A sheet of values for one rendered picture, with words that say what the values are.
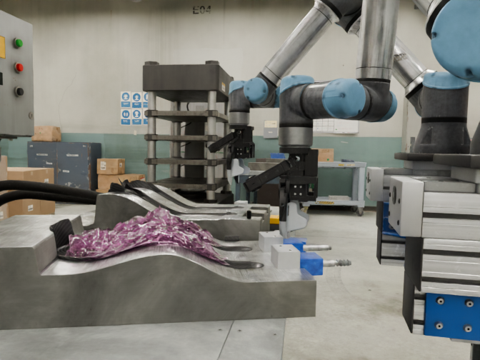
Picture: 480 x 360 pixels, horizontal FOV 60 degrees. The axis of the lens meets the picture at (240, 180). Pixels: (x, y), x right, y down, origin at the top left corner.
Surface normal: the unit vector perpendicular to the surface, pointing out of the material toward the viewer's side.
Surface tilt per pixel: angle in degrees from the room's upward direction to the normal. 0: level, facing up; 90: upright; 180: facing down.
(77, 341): 0
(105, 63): 90
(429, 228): 90
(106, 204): 90
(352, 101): 90
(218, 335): 0
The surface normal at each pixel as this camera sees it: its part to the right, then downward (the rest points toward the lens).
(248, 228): -0.15, 0.07
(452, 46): -0.73, 0.14
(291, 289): 0.15, 0.07
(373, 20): -0.54, 0.08
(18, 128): 0.99, 0.03
